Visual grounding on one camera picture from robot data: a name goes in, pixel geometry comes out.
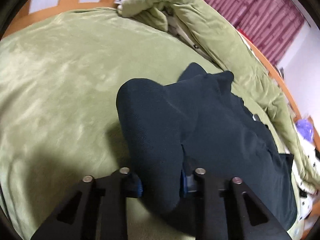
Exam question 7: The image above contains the purple plush toy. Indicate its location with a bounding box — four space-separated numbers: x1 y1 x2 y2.
296 118 314 142

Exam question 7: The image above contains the green plush bed sheet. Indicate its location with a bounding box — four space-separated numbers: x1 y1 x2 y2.
0 6 301 240

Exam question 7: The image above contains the green plush comforter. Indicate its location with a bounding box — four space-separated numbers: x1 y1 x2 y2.
117 0 319 194

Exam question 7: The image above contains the wooden bed frame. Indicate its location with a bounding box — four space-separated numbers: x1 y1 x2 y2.
2 0 320 240

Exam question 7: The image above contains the maroon floral curtain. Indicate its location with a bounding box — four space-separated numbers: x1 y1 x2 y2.
204 0 306 65

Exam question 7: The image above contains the black long sleeve sweatshirt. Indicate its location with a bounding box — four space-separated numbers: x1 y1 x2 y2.
116 63 297 235

